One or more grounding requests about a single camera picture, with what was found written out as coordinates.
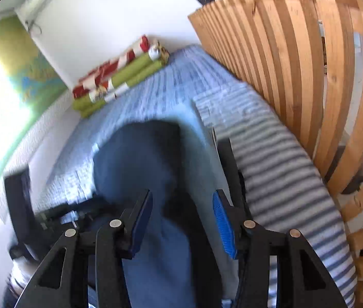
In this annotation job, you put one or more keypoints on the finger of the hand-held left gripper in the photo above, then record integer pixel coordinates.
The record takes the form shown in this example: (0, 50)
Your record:
(78, 223)
(72, 207)

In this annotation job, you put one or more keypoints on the blue white striped quilt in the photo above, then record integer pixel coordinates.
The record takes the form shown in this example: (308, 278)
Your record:
(280, 173)

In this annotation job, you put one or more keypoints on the red and white folded blanket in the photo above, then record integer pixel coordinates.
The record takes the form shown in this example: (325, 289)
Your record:
(104, 73)

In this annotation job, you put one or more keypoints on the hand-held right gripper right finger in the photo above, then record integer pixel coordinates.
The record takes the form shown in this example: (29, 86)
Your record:
(223, 224)

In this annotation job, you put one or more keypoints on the wooden slatted bed rail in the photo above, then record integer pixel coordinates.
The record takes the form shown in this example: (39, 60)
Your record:
(264, 38)

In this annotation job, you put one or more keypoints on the folded dark clothes stack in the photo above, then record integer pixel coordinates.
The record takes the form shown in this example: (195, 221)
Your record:
(229, 166)

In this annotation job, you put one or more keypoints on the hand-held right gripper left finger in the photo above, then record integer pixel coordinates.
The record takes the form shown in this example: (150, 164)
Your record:
(143, 221)

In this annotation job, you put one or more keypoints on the black garment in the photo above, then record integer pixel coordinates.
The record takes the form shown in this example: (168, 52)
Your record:
(155, 166)

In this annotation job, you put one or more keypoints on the blue patterned bedsheet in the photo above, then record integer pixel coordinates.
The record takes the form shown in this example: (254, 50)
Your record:
(168, 80)

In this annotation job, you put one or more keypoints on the green folded quilt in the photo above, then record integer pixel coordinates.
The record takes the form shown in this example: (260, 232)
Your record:
(133, 70)
(139, 78)

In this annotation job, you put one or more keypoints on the landscape painting wall hanging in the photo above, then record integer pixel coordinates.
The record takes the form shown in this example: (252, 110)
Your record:
(17, 57)

